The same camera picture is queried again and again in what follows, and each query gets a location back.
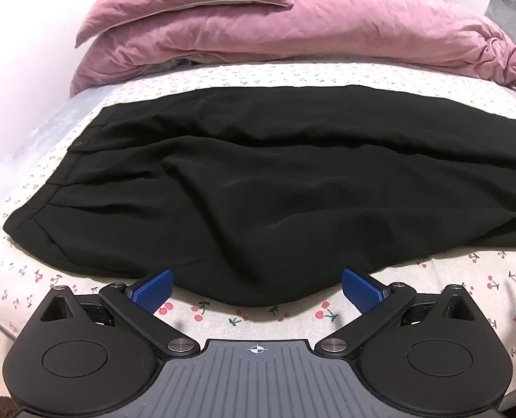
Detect cherry print bed sheet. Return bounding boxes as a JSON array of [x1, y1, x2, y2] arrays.
[[0, 60, 516, 397]]

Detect black pants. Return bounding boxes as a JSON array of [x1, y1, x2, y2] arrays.
[[3, 84, 516, 308]]

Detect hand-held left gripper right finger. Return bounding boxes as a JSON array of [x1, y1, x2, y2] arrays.
[[314, 267, 479, 355]]

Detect pink duvet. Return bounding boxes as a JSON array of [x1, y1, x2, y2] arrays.
[[69, 0, 516, 106]]

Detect light grey mattress cover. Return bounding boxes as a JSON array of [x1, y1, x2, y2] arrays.
[[0, 91, 111, 210]]

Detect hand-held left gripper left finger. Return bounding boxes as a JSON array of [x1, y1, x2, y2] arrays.
[[39, 268, 200, 355]]

